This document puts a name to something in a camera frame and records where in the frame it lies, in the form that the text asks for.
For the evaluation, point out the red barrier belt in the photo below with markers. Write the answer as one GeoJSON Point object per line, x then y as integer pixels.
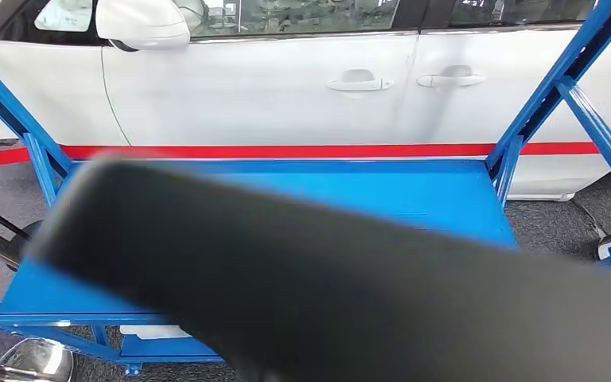
{"type": "Point", "coordinates": [284, 152]}

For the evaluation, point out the white plastic tray stack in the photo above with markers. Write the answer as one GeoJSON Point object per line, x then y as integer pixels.
{"type": "Point", "coordinates": [152, 332]}

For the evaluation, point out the blue steel shelf rack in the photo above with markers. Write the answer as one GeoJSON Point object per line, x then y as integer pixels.
{"type": "Point", "coordinates": [416, 200]}

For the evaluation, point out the white car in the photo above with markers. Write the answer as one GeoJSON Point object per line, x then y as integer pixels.
{"type": "Point", "coordinates": [263, 95]}

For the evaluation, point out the black plastic plate frame part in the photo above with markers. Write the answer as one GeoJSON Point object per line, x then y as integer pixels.
{"type": "Point", "coordinates": [337, 295]}

